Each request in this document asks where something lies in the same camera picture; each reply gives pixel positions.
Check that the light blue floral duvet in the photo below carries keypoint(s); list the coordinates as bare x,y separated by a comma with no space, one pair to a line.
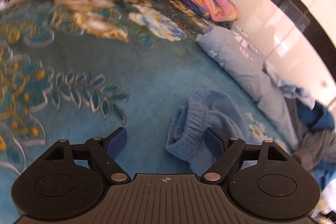
255,74

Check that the light blue fleece garment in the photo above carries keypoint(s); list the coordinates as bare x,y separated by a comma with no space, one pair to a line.
205,109

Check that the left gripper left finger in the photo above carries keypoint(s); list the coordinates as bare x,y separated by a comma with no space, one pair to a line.
115,142

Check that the teal floral bed blanket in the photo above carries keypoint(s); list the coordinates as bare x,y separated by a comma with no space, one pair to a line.
75,69

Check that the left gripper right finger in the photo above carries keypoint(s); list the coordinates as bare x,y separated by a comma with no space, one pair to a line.
215,143

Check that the white black wardrobe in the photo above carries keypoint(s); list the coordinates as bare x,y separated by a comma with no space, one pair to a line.
298,38

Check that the dark blue garment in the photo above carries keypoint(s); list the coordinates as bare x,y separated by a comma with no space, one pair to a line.
324,173

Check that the grey shirt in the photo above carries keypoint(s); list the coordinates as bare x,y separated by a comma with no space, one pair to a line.
315,129

